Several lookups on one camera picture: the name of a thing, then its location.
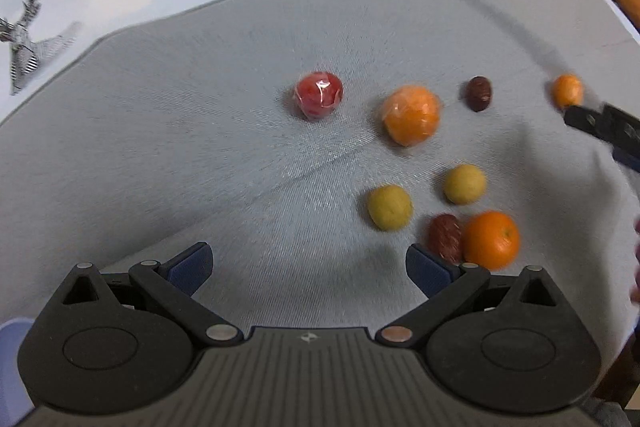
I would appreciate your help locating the reddish brown jujube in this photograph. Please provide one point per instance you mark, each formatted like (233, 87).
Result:
(444, 238)

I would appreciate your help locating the light blue plate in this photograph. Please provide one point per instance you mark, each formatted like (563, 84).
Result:
(12, 357)

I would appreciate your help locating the large plastic-wrapped orange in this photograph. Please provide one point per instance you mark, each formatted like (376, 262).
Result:
(411, 115)

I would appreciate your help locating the dark brown jujube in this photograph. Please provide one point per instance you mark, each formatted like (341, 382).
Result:
(478, 93)

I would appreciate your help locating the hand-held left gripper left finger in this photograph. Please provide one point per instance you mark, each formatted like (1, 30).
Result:
(192, 264)

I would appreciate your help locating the small yellow fruit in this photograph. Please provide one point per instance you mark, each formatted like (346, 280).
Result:
(464, 184)
(389, 207)

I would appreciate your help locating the red plastic-wrapped fruit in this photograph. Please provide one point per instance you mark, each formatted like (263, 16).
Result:
(319, 95)

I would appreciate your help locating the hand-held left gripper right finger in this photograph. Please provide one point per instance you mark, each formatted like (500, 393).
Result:
(425, 267)

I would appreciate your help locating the grey bed sheet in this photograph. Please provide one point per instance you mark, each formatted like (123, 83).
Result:
(200, 147)

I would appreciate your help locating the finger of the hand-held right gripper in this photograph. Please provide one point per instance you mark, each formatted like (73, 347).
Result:
(592, 122)

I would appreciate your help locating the small orange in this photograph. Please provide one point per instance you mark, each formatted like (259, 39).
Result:
(490, 239)
(567, 91)

